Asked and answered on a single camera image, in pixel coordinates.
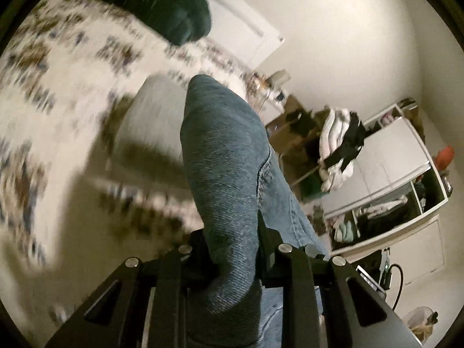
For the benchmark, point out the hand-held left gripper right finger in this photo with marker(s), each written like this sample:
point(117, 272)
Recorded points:
point(268, 257)

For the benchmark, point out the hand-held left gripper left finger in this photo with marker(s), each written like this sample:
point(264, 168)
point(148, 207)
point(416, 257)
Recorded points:
point(195, 257)

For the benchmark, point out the blue denim pants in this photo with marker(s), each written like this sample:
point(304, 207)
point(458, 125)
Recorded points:
point(224, 159)

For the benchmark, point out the dark floor object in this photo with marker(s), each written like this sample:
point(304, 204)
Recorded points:
point(319, 217)

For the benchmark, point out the green box under chair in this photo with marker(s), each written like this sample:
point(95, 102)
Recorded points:
point(311, 190)

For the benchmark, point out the black garment on box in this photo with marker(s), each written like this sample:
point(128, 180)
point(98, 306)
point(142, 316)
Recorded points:
point(297, 121)

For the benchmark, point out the black clothing on chair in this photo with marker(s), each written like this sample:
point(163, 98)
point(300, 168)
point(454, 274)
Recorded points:
point(350, 141)

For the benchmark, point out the pile of hanging clothes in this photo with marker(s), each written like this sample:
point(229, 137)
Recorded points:
point(335, 127)

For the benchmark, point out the folded grey fleece blanket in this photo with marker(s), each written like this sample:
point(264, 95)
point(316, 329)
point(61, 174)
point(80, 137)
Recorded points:
point(156, 116)

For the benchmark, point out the white nightstand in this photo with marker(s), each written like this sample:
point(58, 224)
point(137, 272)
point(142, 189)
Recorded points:
point(273, 107)

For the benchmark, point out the white wardrobe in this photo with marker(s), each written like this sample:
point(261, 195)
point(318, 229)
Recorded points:
point(384, 159)

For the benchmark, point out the pale plastic bin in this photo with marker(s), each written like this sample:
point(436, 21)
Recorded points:
point(420, 322)

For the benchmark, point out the small table lamp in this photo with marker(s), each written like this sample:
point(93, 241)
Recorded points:
point(281, 78)

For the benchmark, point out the orange red bag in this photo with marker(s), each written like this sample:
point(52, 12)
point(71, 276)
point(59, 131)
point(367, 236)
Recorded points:
point(446, 156)

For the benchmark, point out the floral printed bed blanket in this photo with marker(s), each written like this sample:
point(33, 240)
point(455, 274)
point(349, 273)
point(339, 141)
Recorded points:
point(54, 79)

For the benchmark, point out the white bed headboard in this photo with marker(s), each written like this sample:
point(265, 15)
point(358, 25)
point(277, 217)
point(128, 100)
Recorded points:
point(235, 32)

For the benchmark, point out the dark green garment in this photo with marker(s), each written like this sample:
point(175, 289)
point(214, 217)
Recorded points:
point(163, 3)

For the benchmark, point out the metal frame chair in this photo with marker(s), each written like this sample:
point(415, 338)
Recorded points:
point(308, 176)

